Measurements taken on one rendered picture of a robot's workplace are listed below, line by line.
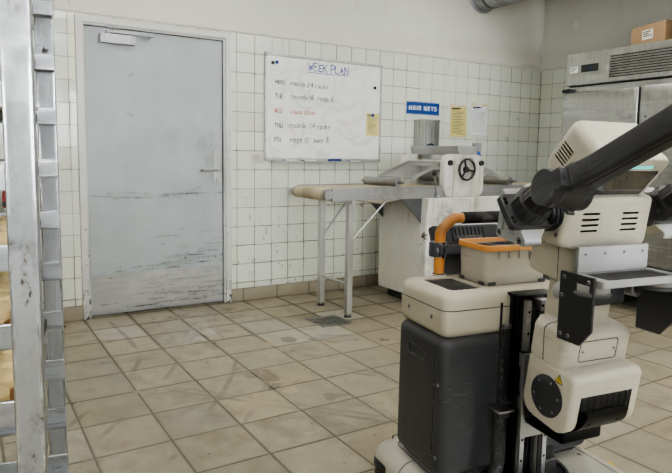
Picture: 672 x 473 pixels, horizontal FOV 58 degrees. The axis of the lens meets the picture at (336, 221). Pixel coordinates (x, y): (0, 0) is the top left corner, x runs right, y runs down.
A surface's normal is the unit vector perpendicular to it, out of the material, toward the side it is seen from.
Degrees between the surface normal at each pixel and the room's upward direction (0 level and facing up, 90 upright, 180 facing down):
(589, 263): 91
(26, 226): 90
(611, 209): 99
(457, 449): 91
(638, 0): 90
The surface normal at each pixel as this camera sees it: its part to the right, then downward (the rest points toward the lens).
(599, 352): 0.39, 0.26
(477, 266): -0.92, 0.07
